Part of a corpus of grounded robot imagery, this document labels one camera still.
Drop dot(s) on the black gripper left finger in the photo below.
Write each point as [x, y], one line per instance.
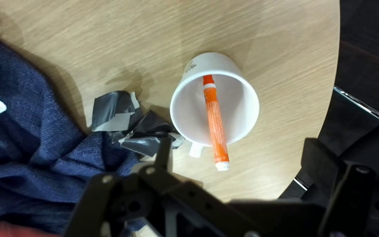
[170, 207]

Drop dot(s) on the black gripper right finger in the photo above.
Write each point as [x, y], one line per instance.
[345, 191]

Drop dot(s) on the orange marker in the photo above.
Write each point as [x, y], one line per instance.
[215, 124]

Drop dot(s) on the white mug cup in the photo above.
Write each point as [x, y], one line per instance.
[237, 98]

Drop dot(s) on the crumpled grey tape piece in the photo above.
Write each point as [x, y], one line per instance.
[120, 115]

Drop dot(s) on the navy blue cloth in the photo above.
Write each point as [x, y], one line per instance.
[45, 157]

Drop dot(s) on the round wooden table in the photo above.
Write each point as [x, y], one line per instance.
[287, 49]

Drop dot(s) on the orange cloth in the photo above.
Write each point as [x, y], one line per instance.
[8, 230]

